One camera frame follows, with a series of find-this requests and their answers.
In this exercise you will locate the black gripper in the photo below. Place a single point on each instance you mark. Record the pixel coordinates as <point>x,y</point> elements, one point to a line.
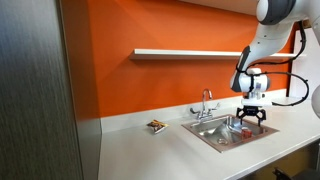
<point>251,111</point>

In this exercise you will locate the red soda can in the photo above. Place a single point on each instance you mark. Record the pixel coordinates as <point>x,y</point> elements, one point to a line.
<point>246,132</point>

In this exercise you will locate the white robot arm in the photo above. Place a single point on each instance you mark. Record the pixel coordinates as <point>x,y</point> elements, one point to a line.
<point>276,19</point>

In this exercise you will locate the stainless steel sink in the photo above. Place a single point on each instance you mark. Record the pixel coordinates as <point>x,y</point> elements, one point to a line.
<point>224,132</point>

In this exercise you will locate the chrome faucet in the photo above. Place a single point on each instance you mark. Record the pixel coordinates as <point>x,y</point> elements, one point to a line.
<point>204,112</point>

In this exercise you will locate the white side panel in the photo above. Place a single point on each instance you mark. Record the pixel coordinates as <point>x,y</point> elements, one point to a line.
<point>306,65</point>

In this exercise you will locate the snack chip bag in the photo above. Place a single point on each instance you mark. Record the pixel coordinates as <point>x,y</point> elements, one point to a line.
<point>157,126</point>

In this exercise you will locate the dark wood cabinet panel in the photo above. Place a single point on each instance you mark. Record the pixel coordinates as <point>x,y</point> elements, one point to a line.
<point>49,117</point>

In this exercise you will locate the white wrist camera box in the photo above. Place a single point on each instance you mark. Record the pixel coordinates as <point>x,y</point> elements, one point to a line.
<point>256,102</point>

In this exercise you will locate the lower white wall shelf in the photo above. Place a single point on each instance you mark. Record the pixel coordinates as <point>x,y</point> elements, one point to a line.
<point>161,54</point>

